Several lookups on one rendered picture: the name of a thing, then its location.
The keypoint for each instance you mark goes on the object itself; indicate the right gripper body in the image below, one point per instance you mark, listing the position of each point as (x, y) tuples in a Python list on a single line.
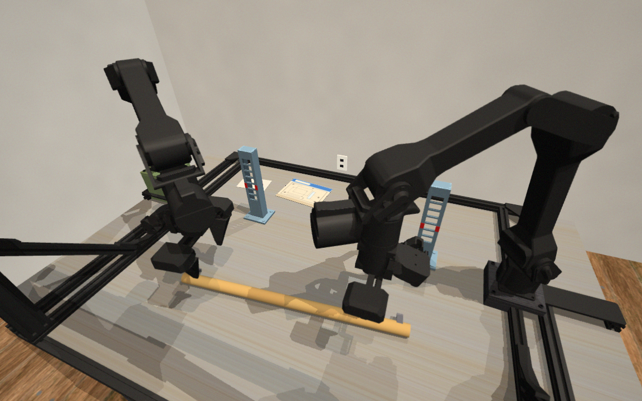
[(365, 300)]

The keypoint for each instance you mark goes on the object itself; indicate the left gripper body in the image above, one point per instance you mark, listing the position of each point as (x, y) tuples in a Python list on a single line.
[(178, 257)]

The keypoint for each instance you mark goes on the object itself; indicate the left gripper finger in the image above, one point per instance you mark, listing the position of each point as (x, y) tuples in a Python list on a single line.
[(193, 270), (218, 228)]

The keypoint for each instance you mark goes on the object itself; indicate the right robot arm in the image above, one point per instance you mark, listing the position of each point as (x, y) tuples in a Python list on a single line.
[(563, 134)]

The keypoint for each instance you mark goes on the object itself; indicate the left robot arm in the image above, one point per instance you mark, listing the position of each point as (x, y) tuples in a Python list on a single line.
[(162, 143)]

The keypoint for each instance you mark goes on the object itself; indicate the long wooden rail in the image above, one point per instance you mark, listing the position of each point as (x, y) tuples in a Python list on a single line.
[(397, 327)]

